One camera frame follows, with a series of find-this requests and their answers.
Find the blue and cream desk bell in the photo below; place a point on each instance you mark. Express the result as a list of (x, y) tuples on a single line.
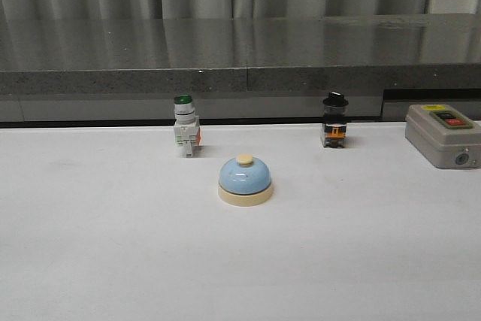
[(245, 181)]

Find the grey stone counter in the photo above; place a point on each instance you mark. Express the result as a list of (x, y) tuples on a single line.
[(124, 72)]

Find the grey push button control box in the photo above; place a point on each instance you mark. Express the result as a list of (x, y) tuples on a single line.
[(443, 135)]

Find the green pushbutton switch white body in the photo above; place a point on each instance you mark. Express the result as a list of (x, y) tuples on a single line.
[(187, 130)]

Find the black rotary selector switch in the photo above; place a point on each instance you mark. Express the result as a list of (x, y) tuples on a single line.
[(333, 120)]

